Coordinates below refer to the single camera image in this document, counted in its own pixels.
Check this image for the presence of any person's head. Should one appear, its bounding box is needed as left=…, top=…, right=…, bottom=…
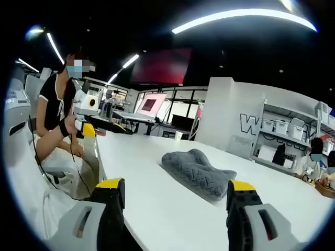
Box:
left=59, top=51, right=91, bottom=92

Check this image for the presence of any black frame desk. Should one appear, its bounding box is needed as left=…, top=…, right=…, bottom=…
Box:
left=112, top=109, right=158, bottom=135

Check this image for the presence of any person's black top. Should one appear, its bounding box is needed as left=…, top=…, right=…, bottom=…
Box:
left=38, top=74, right=74, bottom=131

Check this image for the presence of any black cable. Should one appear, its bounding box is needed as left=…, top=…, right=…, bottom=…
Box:
left=68, top=133, right=93, bottom=196

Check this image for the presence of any pink tilted screen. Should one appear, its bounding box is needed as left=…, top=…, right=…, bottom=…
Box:
left=136, top=93, right=168, bottom=117

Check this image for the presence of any black wrist strap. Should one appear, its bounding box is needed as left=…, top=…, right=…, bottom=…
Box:
left=59, top=118, right=70, bottom=138

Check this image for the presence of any person's left hand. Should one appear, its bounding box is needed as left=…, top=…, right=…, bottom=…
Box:
left=65, top=116, right=79, bottom=137

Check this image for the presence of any white storage box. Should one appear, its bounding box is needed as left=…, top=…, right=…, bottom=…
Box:
left=289, top=117, right=305, bottom=140
left=274, top=120, right=289, bottom=135
left=262, top=119, right=275, bottom=132

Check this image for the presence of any large red hanging screen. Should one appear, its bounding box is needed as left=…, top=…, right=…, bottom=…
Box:
left=130, top=48, right=194, bottom=85

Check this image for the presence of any black bag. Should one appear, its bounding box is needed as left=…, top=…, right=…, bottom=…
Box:
left=272, top=143, right=288, bottom=166

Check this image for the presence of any grey towel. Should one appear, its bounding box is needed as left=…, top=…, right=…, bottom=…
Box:
left=161, top=148, right=238, bottom=202

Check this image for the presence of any person's right hand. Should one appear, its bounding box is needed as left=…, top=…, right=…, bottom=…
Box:
left=69, top=143, right=84, bottom=158

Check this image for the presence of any metal shelf rack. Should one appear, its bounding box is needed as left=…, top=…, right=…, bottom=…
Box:
left=250, top=100, right=335, bottom=175

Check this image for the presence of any white flat box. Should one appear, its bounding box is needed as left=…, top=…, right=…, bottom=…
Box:
left=258, top=145, right=274, bottom=163

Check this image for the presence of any blue face mask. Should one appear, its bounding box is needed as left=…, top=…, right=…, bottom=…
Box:
left=66, top=65, right=83, bottom=79

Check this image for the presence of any black monitor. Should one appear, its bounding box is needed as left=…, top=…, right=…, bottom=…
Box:
left=171, top=114, right=195, bottom=131

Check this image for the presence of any person's white skirt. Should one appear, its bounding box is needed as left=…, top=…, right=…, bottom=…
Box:
left=35, top=135, right=102, bottom=202

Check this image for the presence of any white chair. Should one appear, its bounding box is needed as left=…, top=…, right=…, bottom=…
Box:
left=6, top=146, right=79, bottom=241

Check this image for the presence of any white machine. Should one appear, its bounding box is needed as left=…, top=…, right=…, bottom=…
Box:
left=4, top=87, right=34, bottom=157

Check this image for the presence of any wooden tray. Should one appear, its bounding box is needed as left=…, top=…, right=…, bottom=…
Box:
left=315, top=179, right=335, bottom=197

